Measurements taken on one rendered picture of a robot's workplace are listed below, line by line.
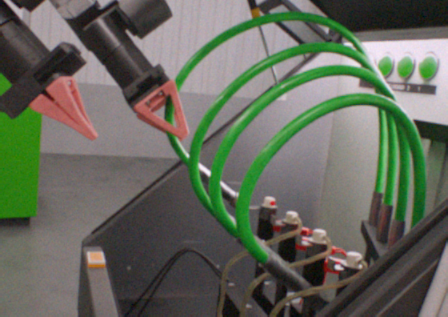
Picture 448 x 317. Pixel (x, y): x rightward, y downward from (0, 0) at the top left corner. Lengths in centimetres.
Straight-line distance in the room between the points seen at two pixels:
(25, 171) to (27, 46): 350
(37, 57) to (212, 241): 68
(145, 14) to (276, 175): 55
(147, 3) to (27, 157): 337
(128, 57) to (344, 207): 62
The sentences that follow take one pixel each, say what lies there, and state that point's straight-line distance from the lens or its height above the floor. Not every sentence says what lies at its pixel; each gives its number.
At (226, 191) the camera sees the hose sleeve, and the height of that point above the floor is 115.
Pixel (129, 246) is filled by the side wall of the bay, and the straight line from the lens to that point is 110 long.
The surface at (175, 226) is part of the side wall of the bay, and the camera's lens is 111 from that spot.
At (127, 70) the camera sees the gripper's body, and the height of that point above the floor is 132.
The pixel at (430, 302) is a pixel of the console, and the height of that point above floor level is 114.
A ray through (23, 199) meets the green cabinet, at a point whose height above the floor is 22.
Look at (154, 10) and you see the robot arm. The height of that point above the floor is 141.
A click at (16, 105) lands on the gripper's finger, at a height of 127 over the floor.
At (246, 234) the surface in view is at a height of 117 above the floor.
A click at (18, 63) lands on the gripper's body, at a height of 132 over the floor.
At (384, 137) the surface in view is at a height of 125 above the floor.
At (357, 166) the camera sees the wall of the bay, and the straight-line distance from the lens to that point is 110.
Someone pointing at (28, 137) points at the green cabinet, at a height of 70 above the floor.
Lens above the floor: 133
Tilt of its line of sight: 8 degrees down
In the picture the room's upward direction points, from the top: 6 degrees clockwise
